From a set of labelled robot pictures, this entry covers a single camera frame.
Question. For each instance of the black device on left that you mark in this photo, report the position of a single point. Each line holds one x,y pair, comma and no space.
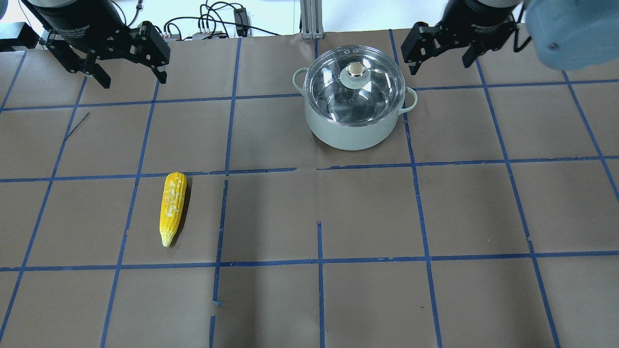
17,36

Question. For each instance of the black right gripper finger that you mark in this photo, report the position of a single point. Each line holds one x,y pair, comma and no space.
484,43
424,42

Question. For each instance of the black power adapter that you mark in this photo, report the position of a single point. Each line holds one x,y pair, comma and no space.
241,22

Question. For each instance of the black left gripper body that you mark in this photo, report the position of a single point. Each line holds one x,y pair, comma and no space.
77,21

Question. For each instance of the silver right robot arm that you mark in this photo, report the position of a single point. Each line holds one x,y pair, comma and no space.
566,34

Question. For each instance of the aluminium frame post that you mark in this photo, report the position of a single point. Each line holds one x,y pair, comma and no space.
311,19

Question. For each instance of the brown paper table cover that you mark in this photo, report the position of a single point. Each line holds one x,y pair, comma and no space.
487,218

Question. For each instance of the glass pot lid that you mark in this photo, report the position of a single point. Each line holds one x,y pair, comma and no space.
353,86

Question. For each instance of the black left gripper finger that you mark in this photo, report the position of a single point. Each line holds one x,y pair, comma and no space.
148,48
73,63

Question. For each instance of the grey cable connector hub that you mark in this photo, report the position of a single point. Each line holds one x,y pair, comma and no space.
208,35

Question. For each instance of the pale green metal pot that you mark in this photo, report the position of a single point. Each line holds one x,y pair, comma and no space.
354,139

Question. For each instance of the yellow corn cob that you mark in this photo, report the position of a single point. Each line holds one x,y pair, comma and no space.
173,194

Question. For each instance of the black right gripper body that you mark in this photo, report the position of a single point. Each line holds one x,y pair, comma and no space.
471,20

